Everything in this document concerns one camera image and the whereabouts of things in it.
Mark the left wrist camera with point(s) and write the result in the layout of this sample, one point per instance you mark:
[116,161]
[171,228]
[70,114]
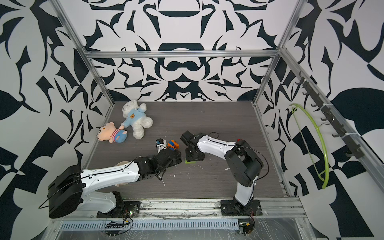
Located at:
[161,144]

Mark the green hoop hanger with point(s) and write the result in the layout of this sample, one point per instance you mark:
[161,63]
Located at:
[314,144]

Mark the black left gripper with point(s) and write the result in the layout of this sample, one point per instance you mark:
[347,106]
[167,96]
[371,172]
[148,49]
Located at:
[179,156]

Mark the aluminium frame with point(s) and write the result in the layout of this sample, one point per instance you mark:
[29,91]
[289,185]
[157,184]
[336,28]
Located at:
[230,69]

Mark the black connector box right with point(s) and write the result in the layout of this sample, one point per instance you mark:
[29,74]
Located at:
[245,228]

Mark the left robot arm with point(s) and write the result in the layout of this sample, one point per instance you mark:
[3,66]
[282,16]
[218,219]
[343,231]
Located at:
[78,189]

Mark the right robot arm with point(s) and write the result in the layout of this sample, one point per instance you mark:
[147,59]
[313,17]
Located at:
[245,165]

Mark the white teddy bear blue shirt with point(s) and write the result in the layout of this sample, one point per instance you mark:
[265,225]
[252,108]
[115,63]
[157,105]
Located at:
[135,117]

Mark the black connector box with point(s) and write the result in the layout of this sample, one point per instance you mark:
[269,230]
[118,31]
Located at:
[245,228]
[113,229]

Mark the black hook rack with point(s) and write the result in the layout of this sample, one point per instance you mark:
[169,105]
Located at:
[333,118]

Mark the black connector box left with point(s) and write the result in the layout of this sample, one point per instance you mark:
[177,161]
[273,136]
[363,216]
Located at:
[113,229]

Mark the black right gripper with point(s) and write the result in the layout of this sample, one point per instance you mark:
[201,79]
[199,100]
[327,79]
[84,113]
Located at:
[198,158]

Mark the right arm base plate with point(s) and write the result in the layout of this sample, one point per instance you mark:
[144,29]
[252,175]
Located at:
[235,208]

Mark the white cable duct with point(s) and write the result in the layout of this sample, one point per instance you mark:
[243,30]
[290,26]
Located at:
[146,225]

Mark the cream round toy clock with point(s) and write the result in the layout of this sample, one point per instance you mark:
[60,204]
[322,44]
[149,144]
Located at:
[123,163]

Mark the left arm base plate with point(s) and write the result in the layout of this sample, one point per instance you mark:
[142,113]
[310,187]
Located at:
[122,209]

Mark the pink doll plush toy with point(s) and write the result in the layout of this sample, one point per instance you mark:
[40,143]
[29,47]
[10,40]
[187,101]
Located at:
[109,132]

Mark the orange lego brick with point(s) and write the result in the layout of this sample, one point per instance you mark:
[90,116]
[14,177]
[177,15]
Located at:
[176,145]

